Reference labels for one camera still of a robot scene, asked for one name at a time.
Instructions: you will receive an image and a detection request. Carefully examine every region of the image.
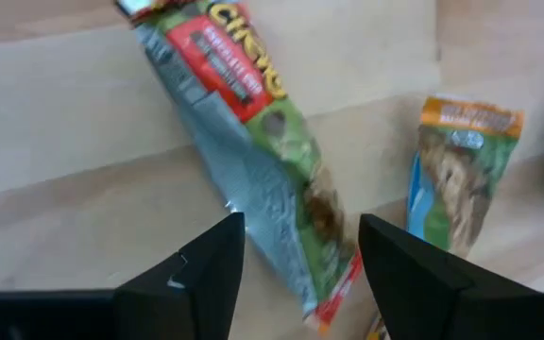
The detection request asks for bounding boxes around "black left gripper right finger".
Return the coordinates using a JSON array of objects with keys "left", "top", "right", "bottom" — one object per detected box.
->
[{"left": 357, "top": 212, "right": 544, "bottom": 340}]

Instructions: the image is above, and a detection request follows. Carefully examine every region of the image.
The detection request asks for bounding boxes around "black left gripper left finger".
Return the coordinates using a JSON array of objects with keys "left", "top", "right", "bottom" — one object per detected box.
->
[{"left": 0, "top": 212, "right": 247, "bottom": 340}]

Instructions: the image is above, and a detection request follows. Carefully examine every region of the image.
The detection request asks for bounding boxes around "red Chewy chocolate chip bar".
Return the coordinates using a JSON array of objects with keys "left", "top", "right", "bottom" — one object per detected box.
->
[{"left": 112, "top": 0, "right": 366, "bottom": 334}]

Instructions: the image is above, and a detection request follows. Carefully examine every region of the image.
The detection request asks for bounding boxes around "orange Chewy granola bar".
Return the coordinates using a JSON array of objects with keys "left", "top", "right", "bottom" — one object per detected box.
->
[{"left": 405, "top": 93, "right": 527, "bottom": 260}]

